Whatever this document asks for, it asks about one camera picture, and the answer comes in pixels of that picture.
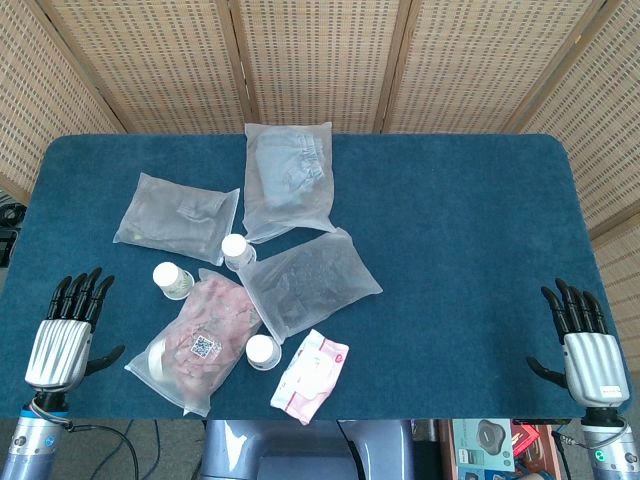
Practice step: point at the white paper cup light-blue flowers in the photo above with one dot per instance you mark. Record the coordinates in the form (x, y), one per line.
(235, 250)

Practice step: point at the frosted bag with grey garment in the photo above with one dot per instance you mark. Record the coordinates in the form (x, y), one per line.
(170, 215)

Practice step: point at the white paper cup navy flower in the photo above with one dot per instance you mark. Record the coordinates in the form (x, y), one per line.
(262, 351)

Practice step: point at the frosted bag with dark garment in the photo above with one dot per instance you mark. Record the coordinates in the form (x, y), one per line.
(310, 280)

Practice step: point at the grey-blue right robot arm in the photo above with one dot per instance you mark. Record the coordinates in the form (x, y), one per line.
(607, 445)

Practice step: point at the blue carpet table mat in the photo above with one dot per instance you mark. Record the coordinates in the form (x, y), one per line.
(450, 250)

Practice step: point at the pink wet wipes pack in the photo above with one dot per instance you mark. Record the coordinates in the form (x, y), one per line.
(312, 375)

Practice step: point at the white paper cup green leaves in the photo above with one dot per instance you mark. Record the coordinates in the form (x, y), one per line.
(171, 281)

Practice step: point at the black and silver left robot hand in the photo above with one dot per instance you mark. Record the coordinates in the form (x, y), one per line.
(57, 350)

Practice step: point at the teal product box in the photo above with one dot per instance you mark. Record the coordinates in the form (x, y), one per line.
(482, 442)

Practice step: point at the frosted bag with light-blue garment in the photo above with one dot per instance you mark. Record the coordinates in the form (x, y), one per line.
(285, 175)

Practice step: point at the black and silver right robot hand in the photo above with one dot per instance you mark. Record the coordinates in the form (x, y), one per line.
(595, 365)

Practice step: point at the frosted bag pink garment QR label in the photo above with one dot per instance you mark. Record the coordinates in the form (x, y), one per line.
(210, 320)

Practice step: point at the black equipment beside table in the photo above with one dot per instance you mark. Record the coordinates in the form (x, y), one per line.
(6, 240)

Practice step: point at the red product box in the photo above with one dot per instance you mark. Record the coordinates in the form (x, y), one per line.
(530, 440)

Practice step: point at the grey-blue robot torso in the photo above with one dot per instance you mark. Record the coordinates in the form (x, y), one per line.
(300, 447)

